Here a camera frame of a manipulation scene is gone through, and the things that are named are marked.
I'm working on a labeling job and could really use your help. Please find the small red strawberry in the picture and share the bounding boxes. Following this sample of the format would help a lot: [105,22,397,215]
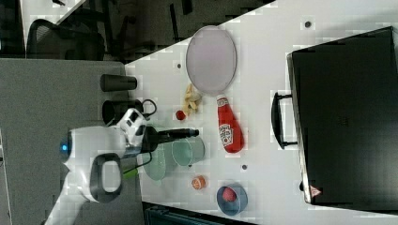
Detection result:
[176,111,186,121]

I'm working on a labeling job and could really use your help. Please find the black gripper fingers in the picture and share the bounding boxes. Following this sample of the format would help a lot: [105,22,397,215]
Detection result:
[158,128,199,142]

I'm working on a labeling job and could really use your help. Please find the black toaster oven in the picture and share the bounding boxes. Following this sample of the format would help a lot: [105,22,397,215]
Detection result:
[286,26,398,215]

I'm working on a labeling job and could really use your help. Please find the red ketchup bottle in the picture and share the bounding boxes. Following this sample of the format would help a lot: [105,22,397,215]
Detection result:
[217,95,244,154]

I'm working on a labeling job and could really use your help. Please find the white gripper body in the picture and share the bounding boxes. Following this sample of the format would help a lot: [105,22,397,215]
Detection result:
[116,108,158,157]

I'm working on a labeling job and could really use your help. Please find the black cylinder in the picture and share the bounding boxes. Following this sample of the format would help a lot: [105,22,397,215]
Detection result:
[101,100,144,125]
[100,74,137,92]

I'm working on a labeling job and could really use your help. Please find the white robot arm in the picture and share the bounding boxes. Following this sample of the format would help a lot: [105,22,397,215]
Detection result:
[44,108,199,225]

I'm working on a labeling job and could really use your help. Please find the black cylinder upper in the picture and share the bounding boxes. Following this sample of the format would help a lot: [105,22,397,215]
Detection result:
[100,74,137,92]

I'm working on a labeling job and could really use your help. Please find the black cylinder lower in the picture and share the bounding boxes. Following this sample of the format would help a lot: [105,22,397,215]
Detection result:
[101,100,144,125]

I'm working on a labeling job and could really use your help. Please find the red fruit in bowl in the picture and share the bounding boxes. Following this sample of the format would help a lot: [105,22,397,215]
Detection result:
[222,187,237,203]

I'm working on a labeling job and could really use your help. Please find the green mug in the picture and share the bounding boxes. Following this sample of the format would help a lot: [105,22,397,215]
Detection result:
[172,137,205,166]

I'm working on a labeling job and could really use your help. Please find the green oval strainer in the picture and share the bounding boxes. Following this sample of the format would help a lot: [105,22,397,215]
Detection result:
[142,126,175,181]

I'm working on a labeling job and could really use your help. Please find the orange slice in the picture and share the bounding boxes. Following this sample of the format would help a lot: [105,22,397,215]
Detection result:
[191,175,207,190]

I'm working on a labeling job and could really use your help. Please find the black office chair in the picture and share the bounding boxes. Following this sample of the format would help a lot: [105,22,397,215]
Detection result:
[25,19,105,61]

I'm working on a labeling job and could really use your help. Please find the blue bowl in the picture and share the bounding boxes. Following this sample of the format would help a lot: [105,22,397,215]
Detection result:
[216,183,248,216]

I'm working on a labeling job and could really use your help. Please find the yellow banana peel toy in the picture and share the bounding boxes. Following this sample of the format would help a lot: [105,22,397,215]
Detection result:
[182,83,202,116]

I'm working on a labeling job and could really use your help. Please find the lilac round plate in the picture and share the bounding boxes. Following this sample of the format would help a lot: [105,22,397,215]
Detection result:
[186,25,237,96]

